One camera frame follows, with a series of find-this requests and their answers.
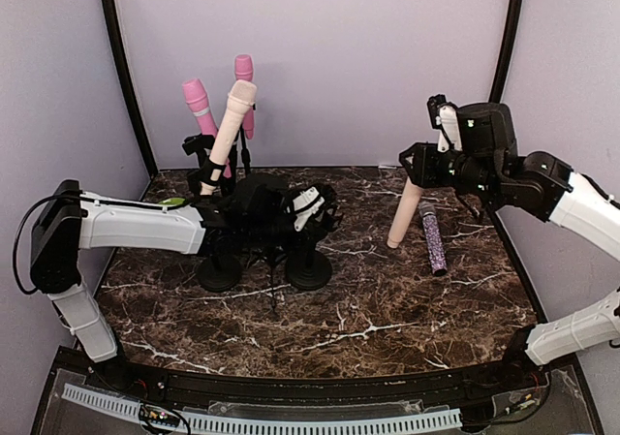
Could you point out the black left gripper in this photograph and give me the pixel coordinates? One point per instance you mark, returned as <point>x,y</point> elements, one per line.
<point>305,238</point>

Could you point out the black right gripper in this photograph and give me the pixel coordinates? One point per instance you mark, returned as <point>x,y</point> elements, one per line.
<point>423,171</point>

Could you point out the beige microphone round head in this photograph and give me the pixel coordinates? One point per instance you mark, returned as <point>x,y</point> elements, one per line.
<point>404,214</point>

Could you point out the black tripod mic stand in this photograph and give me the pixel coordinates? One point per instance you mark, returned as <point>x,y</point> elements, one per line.
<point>327,216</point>

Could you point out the purple rhinestone microphone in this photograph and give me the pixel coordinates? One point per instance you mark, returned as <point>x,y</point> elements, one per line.
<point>433,238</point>

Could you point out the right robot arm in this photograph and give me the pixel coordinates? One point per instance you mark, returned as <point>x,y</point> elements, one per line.
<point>476,155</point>

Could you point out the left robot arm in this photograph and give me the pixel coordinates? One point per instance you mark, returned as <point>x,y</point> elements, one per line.
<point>263,217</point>

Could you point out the round-base stand of tall beige mic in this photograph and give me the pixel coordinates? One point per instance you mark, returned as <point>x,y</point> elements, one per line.
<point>219,269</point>

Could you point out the black clip mic stand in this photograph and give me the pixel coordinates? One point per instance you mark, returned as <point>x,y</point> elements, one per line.
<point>201,145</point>

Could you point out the tall beige microphone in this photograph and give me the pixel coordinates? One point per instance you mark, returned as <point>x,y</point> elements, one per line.
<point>240,99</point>

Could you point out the front pink microphone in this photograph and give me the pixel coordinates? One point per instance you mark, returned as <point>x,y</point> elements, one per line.
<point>197,101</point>

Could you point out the green round plate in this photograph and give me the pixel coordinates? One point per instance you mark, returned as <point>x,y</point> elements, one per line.
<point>173,202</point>

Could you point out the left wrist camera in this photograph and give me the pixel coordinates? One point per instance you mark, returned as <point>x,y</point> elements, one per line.
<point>306,204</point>

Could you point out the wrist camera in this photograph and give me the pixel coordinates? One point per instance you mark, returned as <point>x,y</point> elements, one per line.
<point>443,118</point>
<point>306,204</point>

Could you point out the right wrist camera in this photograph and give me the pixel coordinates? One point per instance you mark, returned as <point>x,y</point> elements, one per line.
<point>443,118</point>

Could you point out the white slotted cable duct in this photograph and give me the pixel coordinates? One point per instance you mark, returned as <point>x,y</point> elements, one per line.
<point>229,418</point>

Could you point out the black front rail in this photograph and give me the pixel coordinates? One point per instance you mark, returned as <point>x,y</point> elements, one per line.
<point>471,386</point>

